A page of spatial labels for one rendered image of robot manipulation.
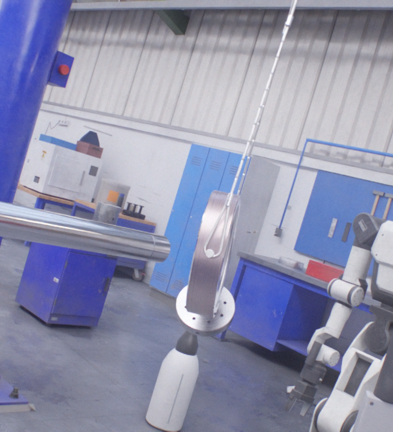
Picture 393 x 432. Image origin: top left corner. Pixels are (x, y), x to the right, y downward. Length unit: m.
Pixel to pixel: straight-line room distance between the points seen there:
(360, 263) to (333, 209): 3.71
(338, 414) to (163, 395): 1.28
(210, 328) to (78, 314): 2.79
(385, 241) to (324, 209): 3.90
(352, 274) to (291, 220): 4.00
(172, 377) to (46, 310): 1.61
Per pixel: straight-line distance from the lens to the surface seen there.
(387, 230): 2.34
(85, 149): 8.29
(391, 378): 1.01
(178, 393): 3.32
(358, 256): 2.47
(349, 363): 2.35
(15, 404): 3.18
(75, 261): 4.55
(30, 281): 4.86
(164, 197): 7.73
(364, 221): 2.46
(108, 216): 4.72
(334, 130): 6.47
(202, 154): 6.71
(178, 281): 6.63
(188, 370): 3.29
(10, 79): 2.94
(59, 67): 3.15
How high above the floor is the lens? 1.25
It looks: 2 degrees down
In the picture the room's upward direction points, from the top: 17 degrees clockwise
